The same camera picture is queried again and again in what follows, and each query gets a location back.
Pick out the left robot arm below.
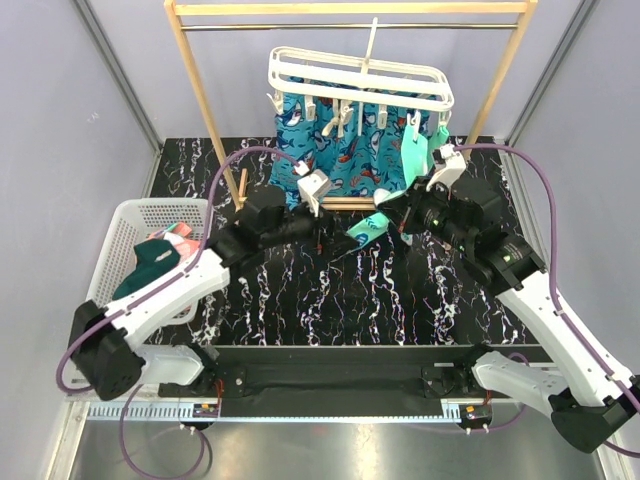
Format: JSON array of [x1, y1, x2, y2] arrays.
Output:
[[69, 187, 359, 401]]

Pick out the white plastic clip hanger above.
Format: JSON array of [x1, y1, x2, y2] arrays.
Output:
[[267, 19, 454, 128]]

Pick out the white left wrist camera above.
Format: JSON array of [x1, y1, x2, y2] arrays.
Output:
[[294, 161, 332, 218]]

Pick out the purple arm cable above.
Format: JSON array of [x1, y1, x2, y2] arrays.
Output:
[[55, 147, 309, 476], [452, 143, 640, 459]]

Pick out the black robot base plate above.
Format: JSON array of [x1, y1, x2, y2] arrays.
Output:
[[143, 345, 567, 423]]

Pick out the dark teal sock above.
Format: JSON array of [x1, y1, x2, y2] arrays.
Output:
[[112, 269, 152, 301], [132, 238, 181, 285]]

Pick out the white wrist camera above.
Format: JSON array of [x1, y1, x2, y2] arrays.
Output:
[[426, 144, 467, 191], [294, 161, 332, 218]]

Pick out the mint green sock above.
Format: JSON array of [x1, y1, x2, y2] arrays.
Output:
[[400, 119, 449, 190], [347, 114, 435, 248]]

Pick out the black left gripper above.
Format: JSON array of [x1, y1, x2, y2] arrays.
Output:
[[261, 196, 359, 262]]

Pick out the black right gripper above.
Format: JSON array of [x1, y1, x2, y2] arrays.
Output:
[[379, 176, 473, 253]]

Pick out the blue shark print shorts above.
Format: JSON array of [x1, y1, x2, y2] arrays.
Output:
[[274, 92, 414, 197]]

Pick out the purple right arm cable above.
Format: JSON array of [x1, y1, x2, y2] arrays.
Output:
[[452, 143, 640, 459]]

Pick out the pink sock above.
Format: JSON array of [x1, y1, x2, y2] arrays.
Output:
[[147, 222, 193, 240], [166, 234, 200, 263]]

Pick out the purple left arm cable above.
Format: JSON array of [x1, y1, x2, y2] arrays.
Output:
[[55, 147, 309, 476]]

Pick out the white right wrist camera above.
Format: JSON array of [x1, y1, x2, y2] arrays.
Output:
[[426, 144, 467, 191]]

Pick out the white perforated plastic basket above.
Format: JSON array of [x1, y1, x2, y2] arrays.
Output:
[[87, 197, 207, 307]]

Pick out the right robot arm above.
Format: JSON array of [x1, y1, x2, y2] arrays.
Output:
[[374, 177, 639, 453]]

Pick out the wooden clothes rack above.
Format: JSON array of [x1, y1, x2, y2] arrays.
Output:
[[164, 0, 540, 251]]

